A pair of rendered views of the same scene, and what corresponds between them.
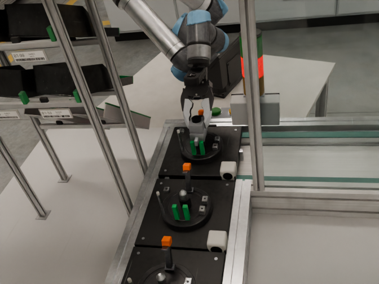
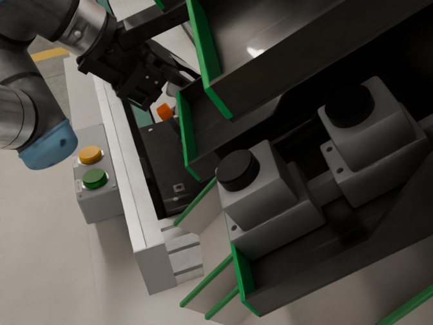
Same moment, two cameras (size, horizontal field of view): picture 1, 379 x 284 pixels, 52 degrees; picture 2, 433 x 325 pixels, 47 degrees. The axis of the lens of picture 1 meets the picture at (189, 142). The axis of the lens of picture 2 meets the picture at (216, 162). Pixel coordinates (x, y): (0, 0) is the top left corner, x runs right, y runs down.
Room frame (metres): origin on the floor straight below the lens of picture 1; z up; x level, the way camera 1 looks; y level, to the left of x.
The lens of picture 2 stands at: (1.29, 0.56, 1.48)
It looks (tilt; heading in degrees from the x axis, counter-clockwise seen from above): 39 degrees down; 241
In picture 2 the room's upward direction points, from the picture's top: 10 degrees counter-clockwise
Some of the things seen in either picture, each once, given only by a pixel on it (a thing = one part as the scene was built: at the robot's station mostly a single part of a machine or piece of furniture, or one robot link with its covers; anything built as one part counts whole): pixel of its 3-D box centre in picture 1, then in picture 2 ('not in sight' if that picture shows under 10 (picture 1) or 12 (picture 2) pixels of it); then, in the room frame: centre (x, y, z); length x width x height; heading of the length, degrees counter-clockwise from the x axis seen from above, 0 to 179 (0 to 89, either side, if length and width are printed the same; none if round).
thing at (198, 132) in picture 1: (197, 128); not in sight; (0.95, -0.03, 1.06); 0.08 x 0.04 x 0.07; 162
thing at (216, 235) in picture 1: (184, 200); not in sight; (0.71, 0.04, 1.01); 0.24 x 0.24 x 0.13; 72
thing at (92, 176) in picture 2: (215, 112); (95, 180); (1.15, -0.12, 0.96); 0.04 x 0.04 x 0.02
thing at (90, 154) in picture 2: not in sight; (90, 156); (1.13, -0.18, 0.96); 0.04 x 0.04 x 0.02
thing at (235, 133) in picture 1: (202, 151); (219, 149); (0.96, -0.03, 0.96); 0.24 x 0.24 x 0.02; 72
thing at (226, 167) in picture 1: (228, 171); not in sight; (0.83, -0.10, 0.97); 0.05 x 0.05 x 0.04; 72
